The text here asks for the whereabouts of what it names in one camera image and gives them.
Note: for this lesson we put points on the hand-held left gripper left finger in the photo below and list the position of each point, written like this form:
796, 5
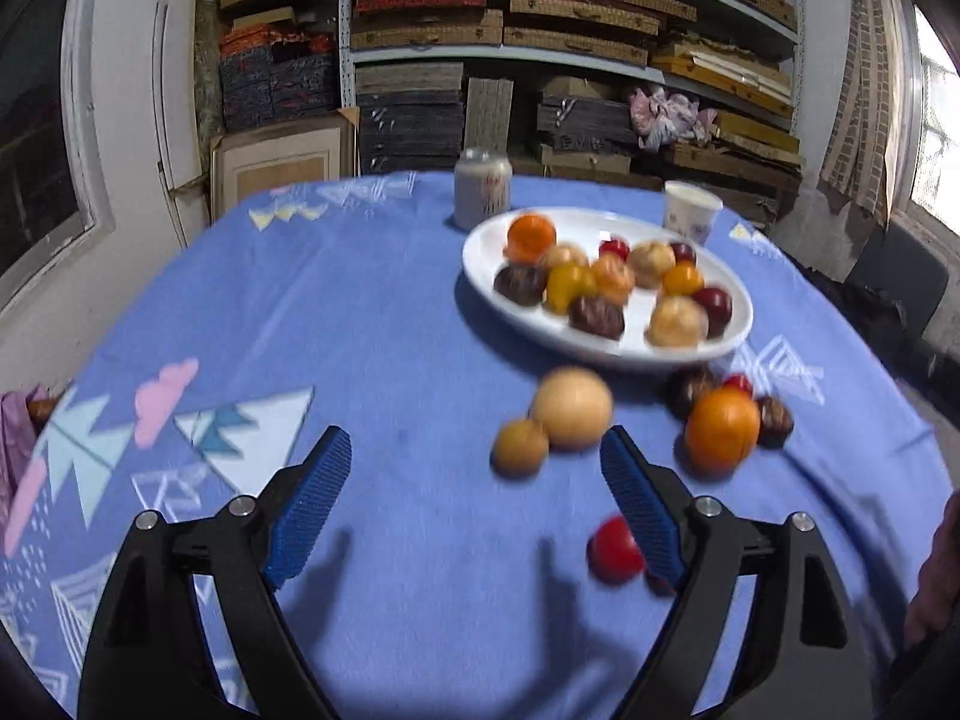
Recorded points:
311, 510

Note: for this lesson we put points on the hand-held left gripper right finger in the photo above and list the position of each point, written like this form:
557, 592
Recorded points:
641, 510

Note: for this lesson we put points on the red cherry tomato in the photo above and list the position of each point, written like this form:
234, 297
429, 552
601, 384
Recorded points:
615, 549
613, 247
739, 384

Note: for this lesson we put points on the large striped pepino melon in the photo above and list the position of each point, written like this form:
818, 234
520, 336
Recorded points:
572, 409

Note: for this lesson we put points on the tan fruit with dark spot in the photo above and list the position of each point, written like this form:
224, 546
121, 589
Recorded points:
676, 321

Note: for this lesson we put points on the small orange fruit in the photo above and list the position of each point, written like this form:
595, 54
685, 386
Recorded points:
682, 279
613, 277

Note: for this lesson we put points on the white oval plate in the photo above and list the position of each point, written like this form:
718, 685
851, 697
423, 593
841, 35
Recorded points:
480, 255

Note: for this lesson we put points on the blue patterned tablecloth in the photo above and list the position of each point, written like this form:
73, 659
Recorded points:
337, 315

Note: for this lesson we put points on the black bag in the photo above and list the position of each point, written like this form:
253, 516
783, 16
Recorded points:
862, 315

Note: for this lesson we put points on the white paper cup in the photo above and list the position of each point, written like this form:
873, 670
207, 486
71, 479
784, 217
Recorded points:
690, 214

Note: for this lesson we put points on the purple cloth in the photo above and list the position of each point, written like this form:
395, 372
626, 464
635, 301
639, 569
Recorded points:
15, 450

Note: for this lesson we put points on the blurred reddish brown object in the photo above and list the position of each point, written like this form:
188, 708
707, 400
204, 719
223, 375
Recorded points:
937, 577

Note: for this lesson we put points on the silver drink can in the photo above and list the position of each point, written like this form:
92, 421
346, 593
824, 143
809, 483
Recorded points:
480, 191

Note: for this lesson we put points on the dark chair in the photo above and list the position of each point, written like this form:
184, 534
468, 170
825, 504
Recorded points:
907, 270

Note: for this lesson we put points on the pink floral cloth bundle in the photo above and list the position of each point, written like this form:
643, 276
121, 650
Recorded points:
667, 116

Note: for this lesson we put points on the stack of dark grey boxes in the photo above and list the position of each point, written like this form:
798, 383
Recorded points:
409, 127

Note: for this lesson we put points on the stack of dark wooden boxes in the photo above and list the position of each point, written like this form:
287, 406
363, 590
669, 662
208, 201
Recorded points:
577, 116

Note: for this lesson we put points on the white board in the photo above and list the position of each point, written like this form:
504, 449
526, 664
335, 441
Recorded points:
176, 127

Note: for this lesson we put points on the upright woven tan box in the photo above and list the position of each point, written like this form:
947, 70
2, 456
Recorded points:
489, 112

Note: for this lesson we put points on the stack of blue patterned boxes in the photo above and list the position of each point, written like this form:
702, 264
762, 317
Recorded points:
277, 82

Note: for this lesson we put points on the dark window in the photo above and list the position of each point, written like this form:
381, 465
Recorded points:
37, 165

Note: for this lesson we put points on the stack of yellow flat boxes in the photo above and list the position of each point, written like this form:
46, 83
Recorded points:
735, 75

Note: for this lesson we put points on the marble patterned panel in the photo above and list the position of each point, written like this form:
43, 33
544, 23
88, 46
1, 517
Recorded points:
208, 67

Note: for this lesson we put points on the checkered curtain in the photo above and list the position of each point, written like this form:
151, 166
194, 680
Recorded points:
862, 105

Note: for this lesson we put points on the bright window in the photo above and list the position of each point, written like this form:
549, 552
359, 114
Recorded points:
937, 127

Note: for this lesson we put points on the grey metal shelf rack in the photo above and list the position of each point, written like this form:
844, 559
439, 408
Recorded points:
346, 15

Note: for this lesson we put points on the stack of woven tan boxes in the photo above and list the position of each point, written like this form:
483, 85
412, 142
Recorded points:
577, 15

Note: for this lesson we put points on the wooden picture frame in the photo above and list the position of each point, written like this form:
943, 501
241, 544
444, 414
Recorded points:
277, 172

